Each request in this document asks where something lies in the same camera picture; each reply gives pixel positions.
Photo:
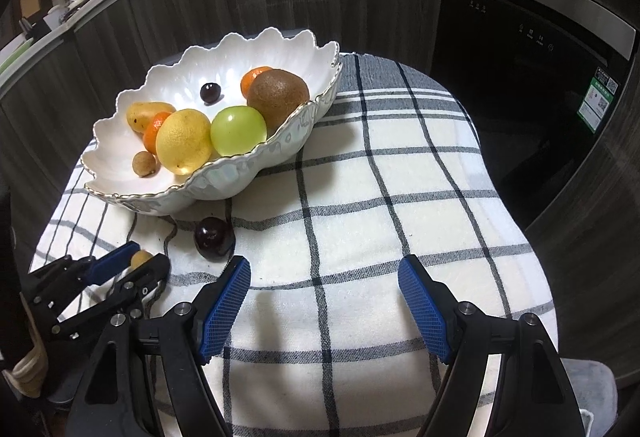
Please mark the yellow lemon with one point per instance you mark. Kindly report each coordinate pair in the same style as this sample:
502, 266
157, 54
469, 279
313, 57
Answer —
182, 142

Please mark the small mandarin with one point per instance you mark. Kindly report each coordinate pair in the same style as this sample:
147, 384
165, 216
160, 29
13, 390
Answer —
154, 133

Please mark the dark red plum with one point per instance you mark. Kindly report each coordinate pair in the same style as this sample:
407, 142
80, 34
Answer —
210, 93
215, 239

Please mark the white checkered cloth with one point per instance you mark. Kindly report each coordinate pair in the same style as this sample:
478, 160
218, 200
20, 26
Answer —
350, 217

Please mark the brown kiwi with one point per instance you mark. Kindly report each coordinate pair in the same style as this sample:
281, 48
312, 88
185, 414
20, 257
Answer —
277, 94

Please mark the yellow mango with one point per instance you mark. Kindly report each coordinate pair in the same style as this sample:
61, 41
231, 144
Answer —
142, 113

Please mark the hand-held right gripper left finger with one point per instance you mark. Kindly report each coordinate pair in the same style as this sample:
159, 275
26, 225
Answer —
225, 312

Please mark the green apple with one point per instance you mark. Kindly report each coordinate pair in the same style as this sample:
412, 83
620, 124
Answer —
237, 129

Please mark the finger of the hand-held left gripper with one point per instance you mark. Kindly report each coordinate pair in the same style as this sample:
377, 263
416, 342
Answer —
150, 274
115, 259

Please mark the black knife block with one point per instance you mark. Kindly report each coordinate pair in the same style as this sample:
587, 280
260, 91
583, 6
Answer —
32, 29

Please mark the brown longan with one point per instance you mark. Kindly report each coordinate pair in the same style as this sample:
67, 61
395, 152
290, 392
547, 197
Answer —
140, 259
145, 164

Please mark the green board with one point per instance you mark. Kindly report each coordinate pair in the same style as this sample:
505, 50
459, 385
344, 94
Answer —
12, 57

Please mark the white scalloped bowl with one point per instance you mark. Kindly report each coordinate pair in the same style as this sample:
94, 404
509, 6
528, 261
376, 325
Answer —
225, 67

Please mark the large orange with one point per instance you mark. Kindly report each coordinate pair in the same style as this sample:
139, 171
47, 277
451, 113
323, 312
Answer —
251, 79

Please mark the green label sticker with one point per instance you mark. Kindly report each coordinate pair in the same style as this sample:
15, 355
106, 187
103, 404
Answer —
597, 104

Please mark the grey cushion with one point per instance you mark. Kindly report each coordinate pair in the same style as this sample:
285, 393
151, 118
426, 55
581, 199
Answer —
590, 382

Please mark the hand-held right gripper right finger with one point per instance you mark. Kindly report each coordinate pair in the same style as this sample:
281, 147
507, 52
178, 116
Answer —
425, 307

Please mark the black dishwasher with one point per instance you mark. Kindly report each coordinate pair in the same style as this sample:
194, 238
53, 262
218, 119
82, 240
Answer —
525, 117

